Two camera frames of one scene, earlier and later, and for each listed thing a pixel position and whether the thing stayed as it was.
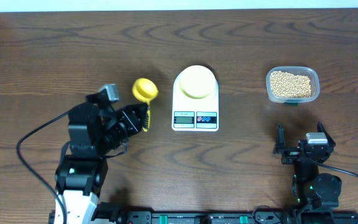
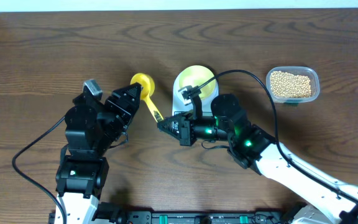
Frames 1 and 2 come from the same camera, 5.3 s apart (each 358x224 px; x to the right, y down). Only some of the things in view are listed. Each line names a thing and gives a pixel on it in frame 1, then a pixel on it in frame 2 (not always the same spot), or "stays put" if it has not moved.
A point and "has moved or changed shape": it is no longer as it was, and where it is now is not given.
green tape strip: [291, 103] stays put
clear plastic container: [293, 84] stays put
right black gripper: [291, 154] → [186, 134]
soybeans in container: [284, 84] stays put
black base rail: [292, 216] stays put
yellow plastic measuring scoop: [145, 89] has moved or changed shape
